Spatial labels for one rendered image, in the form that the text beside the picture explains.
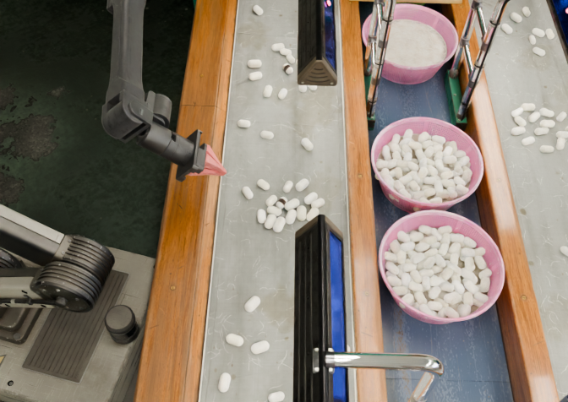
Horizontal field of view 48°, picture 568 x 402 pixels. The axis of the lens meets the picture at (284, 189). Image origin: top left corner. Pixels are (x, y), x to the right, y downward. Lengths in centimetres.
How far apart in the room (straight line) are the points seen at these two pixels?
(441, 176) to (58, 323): 100
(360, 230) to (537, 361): 44
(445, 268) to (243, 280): 44
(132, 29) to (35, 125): 139
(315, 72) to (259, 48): 57
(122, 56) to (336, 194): 57
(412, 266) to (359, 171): 26
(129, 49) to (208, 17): 55
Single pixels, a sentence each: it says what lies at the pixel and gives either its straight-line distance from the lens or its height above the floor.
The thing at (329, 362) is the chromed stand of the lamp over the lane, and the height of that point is 112.
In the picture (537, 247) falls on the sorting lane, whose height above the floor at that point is 74.
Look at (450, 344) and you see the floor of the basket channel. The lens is 144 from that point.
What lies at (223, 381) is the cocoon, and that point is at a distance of 127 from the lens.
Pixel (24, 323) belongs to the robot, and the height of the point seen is 50.
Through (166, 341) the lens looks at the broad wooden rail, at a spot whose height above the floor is 77.
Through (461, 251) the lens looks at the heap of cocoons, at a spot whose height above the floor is 74.
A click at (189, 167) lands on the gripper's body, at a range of 131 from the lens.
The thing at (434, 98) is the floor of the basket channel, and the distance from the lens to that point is 183.
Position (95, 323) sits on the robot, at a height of 48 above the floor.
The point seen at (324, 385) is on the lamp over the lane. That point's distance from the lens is 90.
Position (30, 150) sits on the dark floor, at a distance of 268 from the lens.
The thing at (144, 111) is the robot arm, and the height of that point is 103.
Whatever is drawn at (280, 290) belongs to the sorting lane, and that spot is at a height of 74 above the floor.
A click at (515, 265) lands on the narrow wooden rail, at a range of 146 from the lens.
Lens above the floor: 196
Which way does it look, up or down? 55 degrees down
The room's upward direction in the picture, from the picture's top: 2 degrees clockwise
